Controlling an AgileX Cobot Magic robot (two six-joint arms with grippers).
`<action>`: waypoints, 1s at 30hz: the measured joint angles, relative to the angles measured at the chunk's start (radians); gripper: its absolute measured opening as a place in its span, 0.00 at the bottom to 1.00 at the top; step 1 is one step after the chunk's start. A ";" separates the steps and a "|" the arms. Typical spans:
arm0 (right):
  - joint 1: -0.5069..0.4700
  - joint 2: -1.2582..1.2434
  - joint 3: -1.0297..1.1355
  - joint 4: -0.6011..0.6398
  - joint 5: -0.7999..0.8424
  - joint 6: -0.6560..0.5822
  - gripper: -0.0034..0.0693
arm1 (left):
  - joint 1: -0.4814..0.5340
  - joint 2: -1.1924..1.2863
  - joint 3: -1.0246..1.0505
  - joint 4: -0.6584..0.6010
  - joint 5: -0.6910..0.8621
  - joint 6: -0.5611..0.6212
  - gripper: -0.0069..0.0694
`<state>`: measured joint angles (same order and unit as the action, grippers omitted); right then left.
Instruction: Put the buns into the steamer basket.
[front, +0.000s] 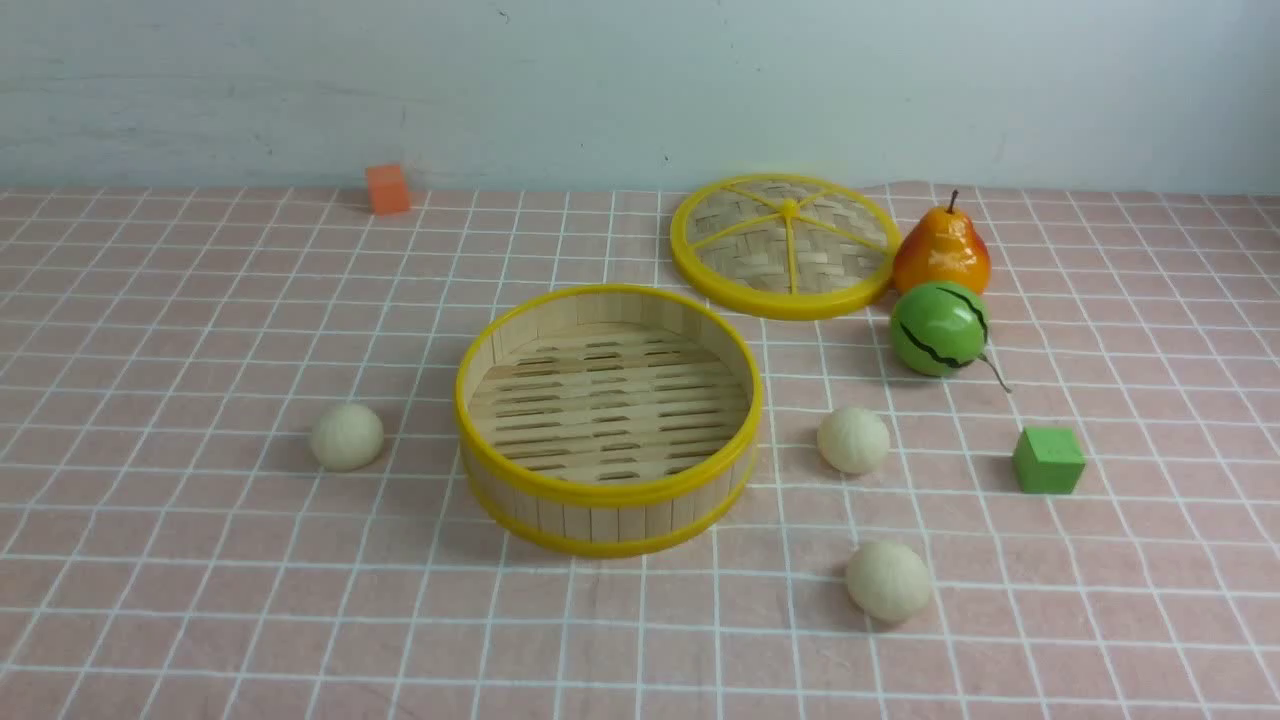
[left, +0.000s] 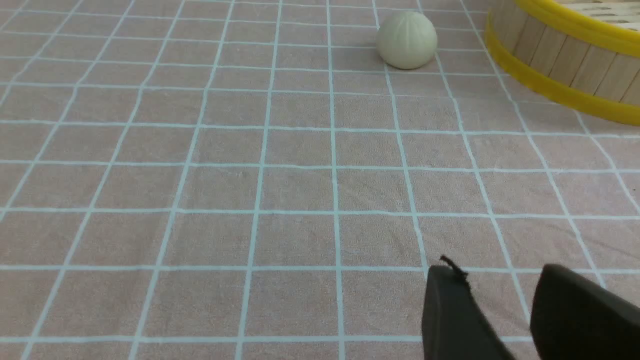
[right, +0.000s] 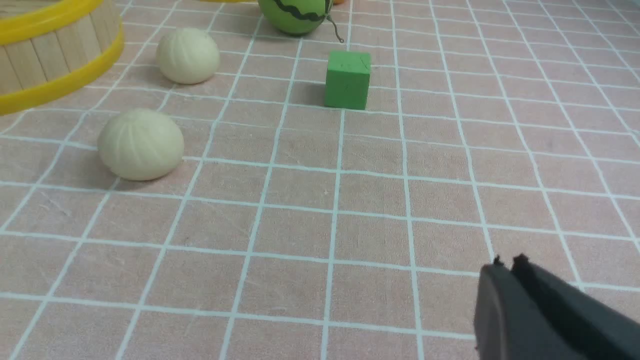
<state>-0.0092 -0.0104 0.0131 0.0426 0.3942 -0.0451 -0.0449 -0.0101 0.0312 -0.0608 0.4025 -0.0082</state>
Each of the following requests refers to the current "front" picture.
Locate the white bun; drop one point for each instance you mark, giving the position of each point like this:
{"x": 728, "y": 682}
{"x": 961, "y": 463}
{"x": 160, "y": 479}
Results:
{"x": 853, "y": 440}
{"x": 346, "y": 437}
{"x": 888, "y": 581}

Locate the yellow-rimmed bamboo steamer tray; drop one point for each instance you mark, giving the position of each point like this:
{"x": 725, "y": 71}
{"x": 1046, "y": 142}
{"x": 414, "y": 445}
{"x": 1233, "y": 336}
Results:
{"x": 609, "y": 420}

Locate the yellow woven steamer lid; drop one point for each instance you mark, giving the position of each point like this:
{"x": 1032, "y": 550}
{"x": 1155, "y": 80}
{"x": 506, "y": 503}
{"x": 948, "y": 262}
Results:
{"x": 784, "y": 247}

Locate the green toy watermelon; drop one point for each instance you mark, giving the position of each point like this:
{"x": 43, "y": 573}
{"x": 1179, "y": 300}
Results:
{"x": 938, "y": 328}

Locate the orange foam cube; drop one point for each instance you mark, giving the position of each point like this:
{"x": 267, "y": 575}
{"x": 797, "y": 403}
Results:
{"x": 388, "y": 191}

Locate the orange toy pear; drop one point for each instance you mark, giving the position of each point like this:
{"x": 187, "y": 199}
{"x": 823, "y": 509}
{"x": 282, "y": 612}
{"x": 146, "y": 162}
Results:
{"x": 943, "y": 246}

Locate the green foam cube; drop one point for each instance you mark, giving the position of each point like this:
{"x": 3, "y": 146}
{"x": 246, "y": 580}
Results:
{"x": 1048, "y": 460}

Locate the pink grid tablecloth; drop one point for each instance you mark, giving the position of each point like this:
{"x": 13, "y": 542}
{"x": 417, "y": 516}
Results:
{"x": 172, "y": 549}

